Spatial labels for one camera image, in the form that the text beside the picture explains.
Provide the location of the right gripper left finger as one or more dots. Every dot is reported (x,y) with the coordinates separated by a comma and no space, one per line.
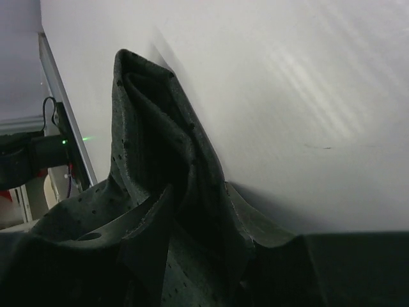
(91,250)

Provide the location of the aluminium rail frame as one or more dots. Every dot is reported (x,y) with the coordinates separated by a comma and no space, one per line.
(30,146)

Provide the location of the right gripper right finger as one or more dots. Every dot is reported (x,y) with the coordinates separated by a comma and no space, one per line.
(274,267)

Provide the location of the dark grey dotted skirt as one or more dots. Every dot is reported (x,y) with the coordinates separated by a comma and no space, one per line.
(158,142)

